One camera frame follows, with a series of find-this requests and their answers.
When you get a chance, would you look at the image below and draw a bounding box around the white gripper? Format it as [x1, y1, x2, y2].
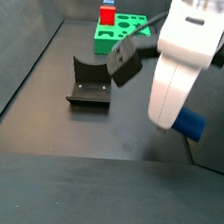
[148, 0, 224, 130]

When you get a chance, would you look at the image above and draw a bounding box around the blue oval cylinder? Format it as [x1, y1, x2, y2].
[172, 108, 206, 142]

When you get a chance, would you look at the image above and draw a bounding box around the black curved fixture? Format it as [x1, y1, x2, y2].
[66, 57, 112, 107]

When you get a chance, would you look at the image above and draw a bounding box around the red rectangular block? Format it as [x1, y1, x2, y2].
[99, 6, 115, 26]

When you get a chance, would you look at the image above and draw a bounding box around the green shape sorter block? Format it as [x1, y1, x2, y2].
[94, 13, 147, 55]

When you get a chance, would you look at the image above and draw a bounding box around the light blue rectangular block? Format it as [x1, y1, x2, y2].
[103, 0, 115, 6]

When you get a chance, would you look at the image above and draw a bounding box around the black camera cable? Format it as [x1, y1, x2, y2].
[127, 8, 169, 42]

